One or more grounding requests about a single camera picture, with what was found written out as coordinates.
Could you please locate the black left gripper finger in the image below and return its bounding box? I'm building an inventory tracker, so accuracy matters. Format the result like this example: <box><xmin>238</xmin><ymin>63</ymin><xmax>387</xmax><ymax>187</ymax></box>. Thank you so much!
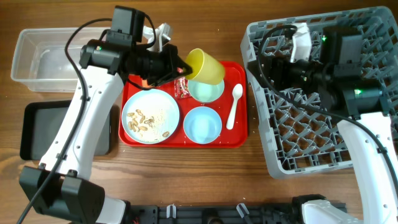
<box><xmin>174</xmin><ymin>54</ymin><xmax>192</xmax><ymax>70</ymax></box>
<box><xmin>146</xmin><ymin>68</ymin><xmax>193</xmax><ymax>86</ymax></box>

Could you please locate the yellow plastic cup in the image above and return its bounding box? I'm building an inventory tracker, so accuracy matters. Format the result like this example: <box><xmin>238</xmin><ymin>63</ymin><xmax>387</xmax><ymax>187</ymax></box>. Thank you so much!
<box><xmin>185</xmin><ymin>49</ymin><xmax>225</xmax><ymax>85</ymax></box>

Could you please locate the mint green bowl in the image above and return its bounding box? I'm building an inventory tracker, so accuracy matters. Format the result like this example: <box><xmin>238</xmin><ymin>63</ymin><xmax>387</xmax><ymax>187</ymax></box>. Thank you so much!
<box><xmin>187</xmin><ymin>80</ymin><xmax>224</xmax><ymax>103</ymax></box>

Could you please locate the light blue bowl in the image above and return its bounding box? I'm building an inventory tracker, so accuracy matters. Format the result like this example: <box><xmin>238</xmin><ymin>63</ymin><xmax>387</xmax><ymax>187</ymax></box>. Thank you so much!
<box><xmin>183</xmin><ymin>106</ymin><xmax>223</xmax><ymax>144</ymax></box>

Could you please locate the white plastic spoon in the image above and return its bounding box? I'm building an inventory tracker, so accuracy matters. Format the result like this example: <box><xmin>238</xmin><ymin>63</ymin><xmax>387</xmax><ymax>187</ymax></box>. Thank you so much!
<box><xmin>226</xmin><ymin>83</ymin><xmax>243</xmax><ymax>130</ymax></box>

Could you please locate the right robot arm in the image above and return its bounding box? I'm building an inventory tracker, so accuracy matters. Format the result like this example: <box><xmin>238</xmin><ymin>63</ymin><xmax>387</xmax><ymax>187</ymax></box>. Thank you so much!
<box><xmin>255</xmin><ymin>23</ymin><xmax>397</xmax><ymax>223</ymax></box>

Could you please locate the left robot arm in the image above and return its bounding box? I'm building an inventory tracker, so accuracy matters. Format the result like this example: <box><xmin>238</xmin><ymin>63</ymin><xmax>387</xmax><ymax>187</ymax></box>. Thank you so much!
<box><xmin>19</xmin><ymin>39</ymin><xmax>192</xmax><ymax>223</ymax></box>

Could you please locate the grey dishwasher rack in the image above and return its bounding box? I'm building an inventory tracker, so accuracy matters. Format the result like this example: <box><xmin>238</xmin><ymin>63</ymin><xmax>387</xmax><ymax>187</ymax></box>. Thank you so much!
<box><xmin>240</xmin><ymin>6</ymin><xmax>397</xmax><ymax>179</ymax></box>

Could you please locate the red snack wrapper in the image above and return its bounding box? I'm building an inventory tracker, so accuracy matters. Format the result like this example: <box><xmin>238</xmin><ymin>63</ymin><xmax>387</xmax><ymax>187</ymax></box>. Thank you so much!
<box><xmin>174</xmin><ymin>77</ymin><xmax>191</xmax><ymax>99</ymax></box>

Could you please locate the light blue plate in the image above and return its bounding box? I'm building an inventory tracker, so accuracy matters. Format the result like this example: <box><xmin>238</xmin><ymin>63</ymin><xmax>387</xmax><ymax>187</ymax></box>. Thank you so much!
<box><xmin>121</xmin><ymin>89</ymin><xmax>180</xmax><ymax>144</ymax></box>

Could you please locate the red plastic tray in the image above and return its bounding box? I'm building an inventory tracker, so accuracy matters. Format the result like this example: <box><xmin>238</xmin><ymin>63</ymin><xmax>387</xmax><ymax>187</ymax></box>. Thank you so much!
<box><xmin>119</xmin><ymin>61</ymin><xmax>248</xmax><ymax>148</ymax></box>

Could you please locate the clear plastic bin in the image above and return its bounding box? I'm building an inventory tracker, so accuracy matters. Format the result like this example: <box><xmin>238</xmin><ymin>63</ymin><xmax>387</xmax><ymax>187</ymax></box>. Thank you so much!
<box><xmin>10</xmin><ymin>27</ymin><xmax>119</xmax><ymax>93</ymax></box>

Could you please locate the black tray bin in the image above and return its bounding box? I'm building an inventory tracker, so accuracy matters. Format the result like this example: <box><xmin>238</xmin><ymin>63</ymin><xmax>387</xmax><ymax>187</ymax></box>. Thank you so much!
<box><xmin>19</xmin><ymin>100</ymin><xmax>119</xmax><ymax>161</ymax></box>

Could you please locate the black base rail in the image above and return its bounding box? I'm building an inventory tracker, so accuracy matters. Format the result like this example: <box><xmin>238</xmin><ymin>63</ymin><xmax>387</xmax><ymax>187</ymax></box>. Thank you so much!
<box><xmin>131</xmin><ymin>203</ymin><xmax>299</xmax><ymax>224</ymax></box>

